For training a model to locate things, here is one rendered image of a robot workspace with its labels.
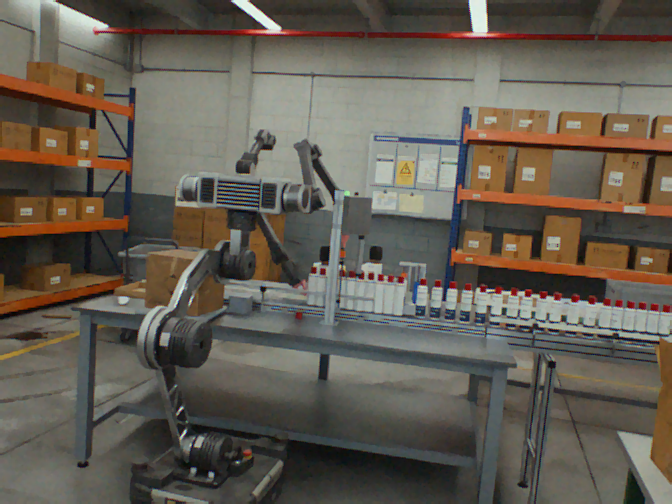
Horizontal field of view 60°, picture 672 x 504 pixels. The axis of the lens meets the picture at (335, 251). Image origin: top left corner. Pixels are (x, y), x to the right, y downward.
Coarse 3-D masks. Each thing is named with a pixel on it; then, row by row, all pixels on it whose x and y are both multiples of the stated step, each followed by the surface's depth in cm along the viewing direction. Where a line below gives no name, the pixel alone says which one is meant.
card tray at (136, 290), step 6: (138, 282) 339; (144, 282) 340; (120, 288) 318; (126, 288) 327; (132, 288) 333; (138, 288) 338; (144, 288) 339; (120, 294) 315; (126, 294) 314; (132, 294) 314; (138, 294) 313; (144, 294) 312
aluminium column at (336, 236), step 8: (336, 192) 285; (344, 192) 287; (336, 208) 286; (336, 216) 287; (336, 232) 288; (336, 240) 288; (336, 248) 288; (336, 256) 288; (336, 264) 289; (336, 272) 289; (328, 280) 290; (336, 280) 290; (328, 288) 290; (336, 288) 293; (328, 296) 291; (336, 296) 294; (328, 304) 291; (328, 312) 292; (328, 320) 293
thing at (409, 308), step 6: (402, 270) 311; (420, 270) 313; (408, 276) 307; (420, 276) 313; (408, 282) 308; (414, 282) 314; (408, 288) 310; (408, 300) 312; (408, 306) 304; (414, 306) 303; (402, 312) 305; (408, 312) 304; (414, 312) 303
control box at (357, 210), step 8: (344, 200) 285; (352, 200) 284; (360, 200) 288; (368, 200) 292; (344, 208) 285; (352, 208) 285; (360, 208) 289; (368, 208) 293; (344, 216) 286; (352, 216) 286; (360, 216) 290; (368, 216) 294; (344, 224) 286; (352, 224) 287; (360, 224) 291; (368, 224) 295; (344, 232) 286; (352, 232) 287; (360, 232) 291; (368, 232) 296
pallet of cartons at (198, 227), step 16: (176, 192) 652; (176, 208) 655; (192, 208) 653; (208, 208) 647; (176, 224) 655; (192, 224) 652; (208, 224) 649; (224, 224) 646; (272, 224) 663; (176, 240) 658; (192, 240) 654; (208, 240) 651; (256, 240) 641; (256, 256) 643; (256, 272) 645; (272, 272) 682
